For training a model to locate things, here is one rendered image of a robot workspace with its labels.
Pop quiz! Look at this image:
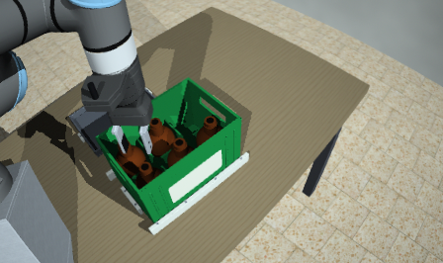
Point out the green plastic crate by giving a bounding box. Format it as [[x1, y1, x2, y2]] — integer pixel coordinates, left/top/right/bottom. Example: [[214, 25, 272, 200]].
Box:
[[106, 77, 241, 221]]

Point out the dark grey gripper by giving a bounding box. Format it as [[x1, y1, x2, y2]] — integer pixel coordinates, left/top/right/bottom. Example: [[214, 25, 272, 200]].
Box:
[[81, 31, 153, 154]]

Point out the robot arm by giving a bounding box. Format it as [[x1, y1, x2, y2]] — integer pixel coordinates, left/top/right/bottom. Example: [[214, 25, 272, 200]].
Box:
[[0, 0, 132, 204]]

